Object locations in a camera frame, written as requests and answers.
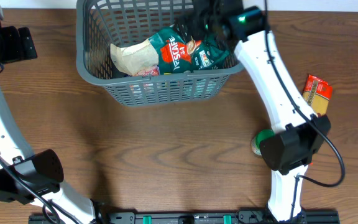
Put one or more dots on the grey plastic basket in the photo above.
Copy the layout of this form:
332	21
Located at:
124	23

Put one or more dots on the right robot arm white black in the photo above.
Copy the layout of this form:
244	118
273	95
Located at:
298	132

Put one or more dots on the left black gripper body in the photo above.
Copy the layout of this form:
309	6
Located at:
12	46

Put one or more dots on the green Nescafe coffee bag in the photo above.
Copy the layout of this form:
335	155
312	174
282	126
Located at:
177	56

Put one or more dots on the colourful tissue multipack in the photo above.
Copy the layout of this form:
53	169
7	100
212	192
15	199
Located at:
151	71

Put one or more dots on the beige clear plastic bag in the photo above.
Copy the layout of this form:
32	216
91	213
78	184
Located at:
131	60

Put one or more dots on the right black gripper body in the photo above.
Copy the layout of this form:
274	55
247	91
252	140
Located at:
199	27

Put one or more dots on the green lid jar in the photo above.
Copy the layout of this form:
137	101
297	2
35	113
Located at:
262	135

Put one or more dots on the spaghetti pasta packet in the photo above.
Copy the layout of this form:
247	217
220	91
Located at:
317	93

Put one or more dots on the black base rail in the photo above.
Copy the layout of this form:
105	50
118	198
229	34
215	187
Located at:
241	217

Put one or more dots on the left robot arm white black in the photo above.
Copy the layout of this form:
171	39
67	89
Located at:
28	177

